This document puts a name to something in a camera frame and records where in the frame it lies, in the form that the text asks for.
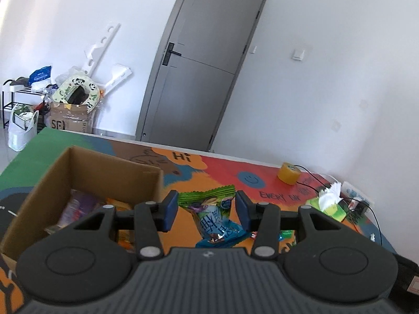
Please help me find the green tissue box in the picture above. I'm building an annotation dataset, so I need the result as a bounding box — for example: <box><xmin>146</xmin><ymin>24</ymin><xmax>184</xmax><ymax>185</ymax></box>
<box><xmin>309</xmin><ymin>181</ymin><xmax>348</xmax><ymax>221</ymax></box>

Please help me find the yellow tape roll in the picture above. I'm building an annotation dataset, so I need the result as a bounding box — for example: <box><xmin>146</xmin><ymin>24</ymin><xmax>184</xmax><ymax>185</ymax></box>
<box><xmin>278</xmin><ymin>162</ymin><xmax>300</xmax><ymax>185</ymax></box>

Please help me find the tall white rack piece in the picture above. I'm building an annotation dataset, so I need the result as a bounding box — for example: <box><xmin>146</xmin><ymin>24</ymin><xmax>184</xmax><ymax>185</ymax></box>
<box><xmin>83</xmin><ymin>23</ymin><xmax>121</xmax><ymax>76</ymax></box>

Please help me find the short white rack piece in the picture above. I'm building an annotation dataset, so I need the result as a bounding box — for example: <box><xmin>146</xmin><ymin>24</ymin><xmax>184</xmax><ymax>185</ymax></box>
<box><xmin>105</xmin><ymin>65</ymin><xmax>132</xmax><ymax>92</ymax></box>

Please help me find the black cable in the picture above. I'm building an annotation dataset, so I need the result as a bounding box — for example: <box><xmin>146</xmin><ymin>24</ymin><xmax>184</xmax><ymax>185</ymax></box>
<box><xmin>295</xmin><ymin>165</ymin><xmax>384</xmax><ymax>246</ymax></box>

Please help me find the black metal shelf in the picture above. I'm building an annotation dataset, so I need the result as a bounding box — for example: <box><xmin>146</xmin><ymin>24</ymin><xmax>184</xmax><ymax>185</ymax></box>
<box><xmin>2</xmin><ymin>78</ymin><xmax>46</xmax><ymax>128</ymax></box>

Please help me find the small orange snack packet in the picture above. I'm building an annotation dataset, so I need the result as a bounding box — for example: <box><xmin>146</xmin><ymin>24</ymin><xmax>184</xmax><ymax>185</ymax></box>
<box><xmin>117</xmin><ymin>230</ymin><xmax>136</xmax><ymax>252</ymax></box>

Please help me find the panda print toilet seat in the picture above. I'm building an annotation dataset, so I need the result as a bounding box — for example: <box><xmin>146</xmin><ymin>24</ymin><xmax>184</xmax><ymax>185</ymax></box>
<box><xmin>52</xmin><ymin>74</ymin><xmax>100</xmax><ymax>112</ymax></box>

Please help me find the green and white snack packet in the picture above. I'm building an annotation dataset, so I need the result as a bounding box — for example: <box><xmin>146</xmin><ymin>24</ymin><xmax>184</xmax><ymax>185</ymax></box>
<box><xmin>45</xmin><ymin>224</ymin><xmax>70</xmax><ymax>236</ymax></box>

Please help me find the white plastic bag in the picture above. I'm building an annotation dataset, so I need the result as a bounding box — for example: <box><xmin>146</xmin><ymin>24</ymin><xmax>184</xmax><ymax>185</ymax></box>
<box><xmin>8</xmin><ymin>103</ymin><xmax>40</xmax><ymax>152</ymax></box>

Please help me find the blue plastic bag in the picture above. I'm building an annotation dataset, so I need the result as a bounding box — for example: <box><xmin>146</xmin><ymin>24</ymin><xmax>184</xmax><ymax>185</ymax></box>
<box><xmin>29</xmin><ymin>66</ymin><xmax>52</xmax><ymax>84</ymax></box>

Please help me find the crumpled green snack packet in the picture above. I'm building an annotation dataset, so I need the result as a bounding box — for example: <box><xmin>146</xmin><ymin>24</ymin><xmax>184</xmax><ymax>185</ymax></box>
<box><xmin>278</xmin><ymin>229</ymin><xmax>297</xmax><ymax>256</ymax></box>

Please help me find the orange bread packet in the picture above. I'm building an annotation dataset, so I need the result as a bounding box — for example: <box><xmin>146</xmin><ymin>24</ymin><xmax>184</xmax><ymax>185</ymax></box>
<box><xmin>105</xmin><ymin>198</ymin><xmax>135</xmax><ymax>211</ymax></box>

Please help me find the blue snack packet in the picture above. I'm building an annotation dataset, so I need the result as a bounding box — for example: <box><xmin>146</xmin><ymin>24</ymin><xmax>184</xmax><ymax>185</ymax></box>
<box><xmin>193</xmin><ymin>206</ymin><xmax>247</xmax><ymax>248</ymax></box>

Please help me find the grey door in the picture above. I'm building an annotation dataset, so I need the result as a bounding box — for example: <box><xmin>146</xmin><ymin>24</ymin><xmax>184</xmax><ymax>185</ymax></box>
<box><xmin>136</xmin><ymin>0</ymin><xmax>267</xmax><ymax>153</ymax></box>

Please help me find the white power strip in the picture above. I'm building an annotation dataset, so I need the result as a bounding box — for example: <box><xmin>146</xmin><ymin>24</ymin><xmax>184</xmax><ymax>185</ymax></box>
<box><xmin>340</xmin><ymin>181</ymin><xmax>374</xmax><ymax>205</ymax></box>

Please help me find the taped cardboard box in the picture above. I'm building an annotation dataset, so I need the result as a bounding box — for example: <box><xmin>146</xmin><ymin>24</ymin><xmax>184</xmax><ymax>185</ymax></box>
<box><xmin>47</xmin><ymin>100</ymin><xmax>97</xmax><ymax>134</ymax></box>

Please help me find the black door handle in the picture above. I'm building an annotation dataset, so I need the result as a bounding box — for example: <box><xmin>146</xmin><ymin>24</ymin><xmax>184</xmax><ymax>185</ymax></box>
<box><xmin>163</xmin><ymin>42</ymin><xmax>181</xmax><ymax>66</ymax></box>

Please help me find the long purple snack packet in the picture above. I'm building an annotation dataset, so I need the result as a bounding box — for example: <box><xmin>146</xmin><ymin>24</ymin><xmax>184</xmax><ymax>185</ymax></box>
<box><xmin>57</xmin><ymin>190</ymin><xmax>102</xmax><ymax>229</ymax></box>

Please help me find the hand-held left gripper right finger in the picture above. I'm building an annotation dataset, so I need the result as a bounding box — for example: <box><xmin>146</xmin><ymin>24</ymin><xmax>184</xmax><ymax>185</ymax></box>
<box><xmin>236</xmin><ymin>190</ymin><xmax>344</xmax><ymax>260</ymax></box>

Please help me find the green zigzag-edged snack packet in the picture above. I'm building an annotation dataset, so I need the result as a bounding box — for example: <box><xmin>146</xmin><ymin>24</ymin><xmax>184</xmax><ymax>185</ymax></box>
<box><xmin>177</xmin><ymin>185</ymin><xmax>236</xmax><ymax>223</ymax></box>

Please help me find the black item with label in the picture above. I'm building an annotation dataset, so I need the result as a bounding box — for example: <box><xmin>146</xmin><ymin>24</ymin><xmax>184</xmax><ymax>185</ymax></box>
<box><xmin>388</xmin><ymin>253</ymin><xmax>419</xmax><ymax>314</ymax></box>

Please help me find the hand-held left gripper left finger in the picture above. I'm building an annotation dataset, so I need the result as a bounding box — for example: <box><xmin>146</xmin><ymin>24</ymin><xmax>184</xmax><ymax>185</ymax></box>
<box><xmin>70</xmin><ymin>190</ymin><xmax>179</xmax><ymax>260</ymax></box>

